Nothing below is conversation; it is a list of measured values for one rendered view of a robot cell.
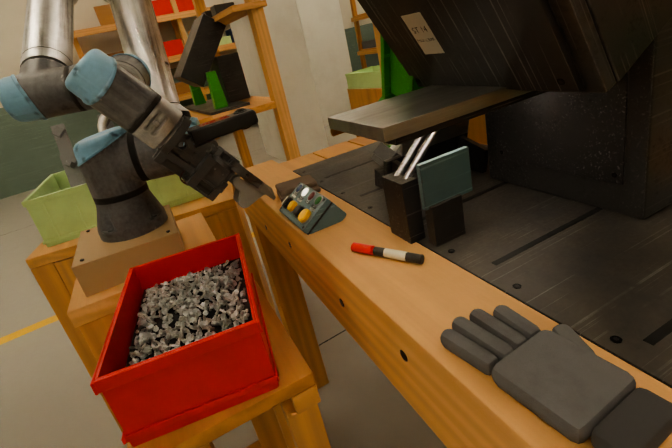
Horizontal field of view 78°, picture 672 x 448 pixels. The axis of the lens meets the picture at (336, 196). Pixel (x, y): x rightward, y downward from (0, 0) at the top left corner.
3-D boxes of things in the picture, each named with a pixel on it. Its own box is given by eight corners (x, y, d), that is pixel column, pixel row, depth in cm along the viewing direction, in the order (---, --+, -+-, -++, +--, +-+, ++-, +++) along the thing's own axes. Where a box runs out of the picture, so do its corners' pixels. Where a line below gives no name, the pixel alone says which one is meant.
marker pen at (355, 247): (425, 261, 63) (424, 252, 62) (420, 266, 62) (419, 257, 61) (356, 248, 71) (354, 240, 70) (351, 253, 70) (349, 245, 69)
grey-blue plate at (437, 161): (433, 249, 66) (421, 166, 61) (425, 244, 67) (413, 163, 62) (478, 227, 69) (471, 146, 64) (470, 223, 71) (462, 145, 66)
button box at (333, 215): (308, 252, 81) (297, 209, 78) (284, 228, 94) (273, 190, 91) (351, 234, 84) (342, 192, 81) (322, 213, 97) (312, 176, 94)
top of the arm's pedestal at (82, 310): (74, 329, 84) (65, 313, 82) (88, 266, 111) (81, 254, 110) (228, 266, 94) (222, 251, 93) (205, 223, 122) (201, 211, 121)
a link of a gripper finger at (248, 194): (258, 218, 77) (218, 190, 73) (278, 193, 78) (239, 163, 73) (263, 223, 74) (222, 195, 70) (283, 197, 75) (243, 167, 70)
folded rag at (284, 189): (314, 183, 107) (311, 172, 106) (321, 192, 100) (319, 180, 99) (277, 194, 105) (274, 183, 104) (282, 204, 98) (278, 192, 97)
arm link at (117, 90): (101, 40, 63) (87, 47, 55) (164, 89, 68) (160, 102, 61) (70, 79, 64) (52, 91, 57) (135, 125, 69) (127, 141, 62)
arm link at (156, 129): (160, 95, 68) (164, 97, 61) (184, 113, 71) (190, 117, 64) (131, 131, 68) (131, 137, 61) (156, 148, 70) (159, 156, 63)
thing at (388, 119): (386, 152, 50) (382, 128, 49) (330, 136, 64) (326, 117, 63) (599, 75, 64) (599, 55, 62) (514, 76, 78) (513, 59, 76)
